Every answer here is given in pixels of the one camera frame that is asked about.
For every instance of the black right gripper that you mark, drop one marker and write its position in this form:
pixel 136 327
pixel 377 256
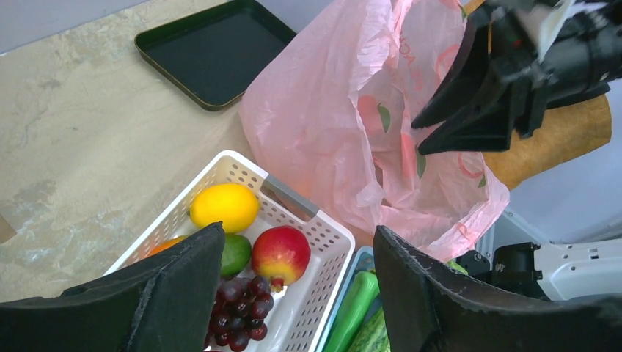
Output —
pixel 577 55

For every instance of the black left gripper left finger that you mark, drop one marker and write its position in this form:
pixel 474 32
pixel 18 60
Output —
pixel 161 303

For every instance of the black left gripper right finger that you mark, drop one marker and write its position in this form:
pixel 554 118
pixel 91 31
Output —
pixel 430 307

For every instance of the green chili pepper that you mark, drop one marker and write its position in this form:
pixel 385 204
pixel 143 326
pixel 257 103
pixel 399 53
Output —
pixel 360 295

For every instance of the green cucumber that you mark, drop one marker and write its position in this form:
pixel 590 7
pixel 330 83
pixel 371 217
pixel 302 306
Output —
pixel 372 337

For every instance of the dark purple grapes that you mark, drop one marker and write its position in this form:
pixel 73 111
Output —
pixel 239 312

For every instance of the brown Trader Joe's bag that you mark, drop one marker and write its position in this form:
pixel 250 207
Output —
pixel 566 134

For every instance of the red yellow apple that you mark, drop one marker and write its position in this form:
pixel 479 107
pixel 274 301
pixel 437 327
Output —
pixel 281 255

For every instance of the pink plastic grocery bag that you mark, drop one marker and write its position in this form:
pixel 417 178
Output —
pixel 331 117

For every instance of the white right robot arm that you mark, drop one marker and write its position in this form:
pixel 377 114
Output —
pixel 518 59

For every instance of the blue perforated basket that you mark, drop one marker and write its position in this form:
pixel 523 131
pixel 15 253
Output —
pixel 362 260

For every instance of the orange green mango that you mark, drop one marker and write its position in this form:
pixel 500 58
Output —
pixel 235 257

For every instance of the white perforated basket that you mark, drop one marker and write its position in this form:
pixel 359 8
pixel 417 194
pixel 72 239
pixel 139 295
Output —
pixel 286 223

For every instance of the yellow lemon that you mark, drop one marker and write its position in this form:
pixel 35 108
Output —
pixel 234 205

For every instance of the black tray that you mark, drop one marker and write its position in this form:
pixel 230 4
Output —
pixel 212 56

